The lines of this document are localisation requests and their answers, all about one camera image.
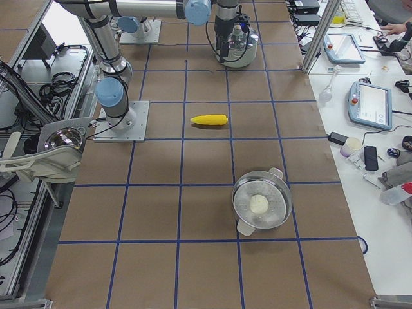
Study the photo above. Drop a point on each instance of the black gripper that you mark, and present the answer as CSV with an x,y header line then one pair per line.
x,y
223,33

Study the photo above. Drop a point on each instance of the steel pot lid white knob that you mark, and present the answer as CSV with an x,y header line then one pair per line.
x,y
238,40

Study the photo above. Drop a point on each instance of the yellow toy corn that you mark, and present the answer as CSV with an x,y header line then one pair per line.
x,y
210,120

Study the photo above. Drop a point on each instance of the steel pot far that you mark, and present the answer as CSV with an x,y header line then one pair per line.
x,y
245,59

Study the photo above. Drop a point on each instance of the person hand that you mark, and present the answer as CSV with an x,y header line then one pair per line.
x,y
394,29

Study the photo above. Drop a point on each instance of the white dish brush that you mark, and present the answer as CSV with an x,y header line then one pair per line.
x,y
326,94

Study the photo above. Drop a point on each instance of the yellow cup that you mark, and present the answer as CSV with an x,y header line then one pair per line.
x,y
339,17

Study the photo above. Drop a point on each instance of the teach pendant far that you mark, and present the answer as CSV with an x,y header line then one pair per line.
x,y
342,48

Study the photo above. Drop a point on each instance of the teach pendant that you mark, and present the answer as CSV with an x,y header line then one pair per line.
x,y
370,105
342,48

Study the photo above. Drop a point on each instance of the white keyboard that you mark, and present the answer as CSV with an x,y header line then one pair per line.
x,y
351,14

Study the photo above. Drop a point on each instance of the black power adapter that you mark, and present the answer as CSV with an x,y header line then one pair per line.
x,y
337,138

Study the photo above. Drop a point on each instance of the teach pendant near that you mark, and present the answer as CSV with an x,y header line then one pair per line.
x,y
370,105

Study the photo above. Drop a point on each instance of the white steamed bun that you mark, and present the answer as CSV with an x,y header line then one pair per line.
x,y
258,204

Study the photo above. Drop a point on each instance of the white purple cup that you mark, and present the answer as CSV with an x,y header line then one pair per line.
x,y
350,146

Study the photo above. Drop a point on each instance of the glass lid on tray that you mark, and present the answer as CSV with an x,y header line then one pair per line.
x,y
65,136

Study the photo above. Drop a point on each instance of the black smartphone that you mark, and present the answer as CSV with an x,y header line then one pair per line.
x,y
370,158

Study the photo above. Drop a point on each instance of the aluminium frame post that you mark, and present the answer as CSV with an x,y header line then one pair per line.
x,y
323,26

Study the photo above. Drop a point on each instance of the steel steamer pot white handles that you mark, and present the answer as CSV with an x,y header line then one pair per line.
x,y
270,184

